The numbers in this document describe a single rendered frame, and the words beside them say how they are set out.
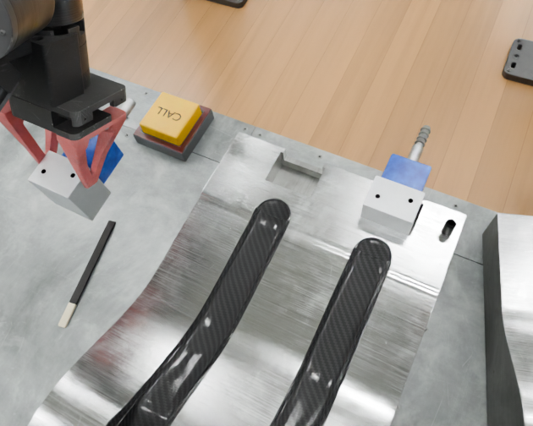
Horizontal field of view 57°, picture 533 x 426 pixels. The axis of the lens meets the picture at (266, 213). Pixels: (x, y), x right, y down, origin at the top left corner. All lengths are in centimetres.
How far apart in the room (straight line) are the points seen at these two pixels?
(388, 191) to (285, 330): 17
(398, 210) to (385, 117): 23
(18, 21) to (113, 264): 35
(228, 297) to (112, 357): 12
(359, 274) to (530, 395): 17
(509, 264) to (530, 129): 23
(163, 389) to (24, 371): 23
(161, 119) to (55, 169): 20
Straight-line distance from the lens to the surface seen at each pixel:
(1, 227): 72
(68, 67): 43
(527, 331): 53
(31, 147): 51
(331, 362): 47
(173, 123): 66
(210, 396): 44
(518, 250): 56
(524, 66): 77
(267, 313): 48
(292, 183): 55
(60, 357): 62
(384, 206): 48
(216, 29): 82
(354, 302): 48
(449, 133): 69
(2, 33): 35
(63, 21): 42
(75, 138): 43
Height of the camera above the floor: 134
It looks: 63 degrees down
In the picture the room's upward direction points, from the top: 12 degrees counter-clockwise
